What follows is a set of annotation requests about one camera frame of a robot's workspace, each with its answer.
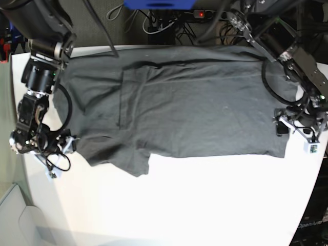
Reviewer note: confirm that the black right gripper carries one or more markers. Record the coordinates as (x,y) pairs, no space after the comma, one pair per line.
(51,141)

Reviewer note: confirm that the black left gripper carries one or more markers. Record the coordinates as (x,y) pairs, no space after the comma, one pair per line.
(300,120)

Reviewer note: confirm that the dark grey t-shirt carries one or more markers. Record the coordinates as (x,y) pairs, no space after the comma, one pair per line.
(173,101)

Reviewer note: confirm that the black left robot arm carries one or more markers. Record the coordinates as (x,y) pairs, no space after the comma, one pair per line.
(278,42)

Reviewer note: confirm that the red clamp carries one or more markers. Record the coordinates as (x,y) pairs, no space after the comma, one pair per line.
(5,50)

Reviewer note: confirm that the black power strip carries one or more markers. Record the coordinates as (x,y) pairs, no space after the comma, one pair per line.
(204,14)

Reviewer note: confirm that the white camera bracket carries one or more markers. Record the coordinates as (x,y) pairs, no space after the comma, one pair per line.
(57,162)
(310,136)

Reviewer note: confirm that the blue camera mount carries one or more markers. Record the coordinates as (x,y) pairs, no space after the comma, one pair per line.
(159,4)

